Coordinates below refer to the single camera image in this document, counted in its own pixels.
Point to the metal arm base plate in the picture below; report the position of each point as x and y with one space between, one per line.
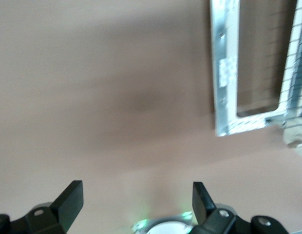
140 225

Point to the silver toaster oven body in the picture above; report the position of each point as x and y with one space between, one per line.
299 73

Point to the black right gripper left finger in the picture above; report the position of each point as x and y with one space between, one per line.
68 202

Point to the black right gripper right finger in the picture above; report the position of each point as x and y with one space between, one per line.
202 204

